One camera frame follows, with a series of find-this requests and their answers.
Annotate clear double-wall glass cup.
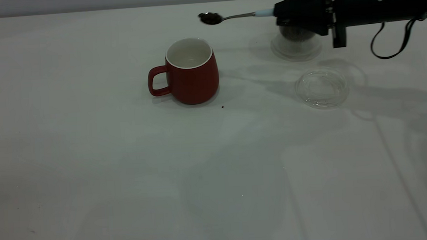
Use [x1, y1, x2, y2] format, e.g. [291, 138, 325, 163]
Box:
[270, 23, 323, 63]

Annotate red ceramic mug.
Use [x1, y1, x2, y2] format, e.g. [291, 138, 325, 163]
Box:
[145, 37, 221, 108]

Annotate clear glass saucer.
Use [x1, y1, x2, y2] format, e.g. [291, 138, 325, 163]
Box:
[294, 67, 350, 110]

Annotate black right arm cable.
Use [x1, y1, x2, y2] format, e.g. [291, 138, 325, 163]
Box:
[369, 16, 422, 60]

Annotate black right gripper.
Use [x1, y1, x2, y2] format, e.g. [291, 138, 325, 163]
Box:
[273, 0, 380, 51]

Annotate metal spoon light-blue handle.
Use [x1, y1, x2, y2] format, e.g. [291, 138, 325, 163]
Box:
[198, 8, 276, 26]

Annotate dark coffee beans pile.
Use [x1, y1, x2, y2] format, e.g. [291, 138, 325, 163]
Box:
[279, 23, 318, 43]

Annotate scooped coffee beans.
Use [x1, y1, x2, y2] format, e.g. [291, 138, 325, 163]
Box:
[199, 12, 223, 25]

